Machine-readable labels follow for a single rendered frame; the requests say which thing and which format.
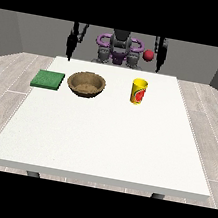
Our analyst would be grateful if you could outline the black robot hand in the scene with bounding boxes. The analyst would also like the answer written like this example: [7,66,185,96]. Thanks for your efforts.
[63,21,90,65]
[149,36,171,75]

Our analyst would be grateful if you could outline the yellow cup with melon print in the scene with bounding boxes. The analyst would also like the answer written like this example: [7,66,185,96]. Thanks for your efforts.
[128,77,150,107]

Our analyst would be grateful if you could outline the dark table leg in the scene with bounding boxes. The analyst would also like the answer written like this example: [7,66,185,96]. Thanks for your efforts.
[25,170,42,179]
[150,192,166,201]

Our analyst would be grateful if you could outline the green square pad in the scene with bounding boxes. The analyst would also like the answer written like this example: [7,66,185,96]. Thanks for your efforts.
[29,67,66,93]

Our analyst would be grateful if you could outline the grey robot trunk purple rings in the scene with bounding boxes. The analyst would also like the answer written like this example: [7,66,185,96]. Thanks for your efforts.
[91,26,149,71]

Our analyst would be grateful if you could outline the small red ball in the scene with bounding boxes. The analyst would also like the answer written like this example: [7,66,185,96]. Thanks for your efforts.
[142,48,156,63]

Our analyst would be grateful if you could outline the brown wooden bowl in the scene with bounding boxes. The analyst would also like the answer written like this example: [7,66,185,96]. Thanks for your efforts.
[64,67,109,102]

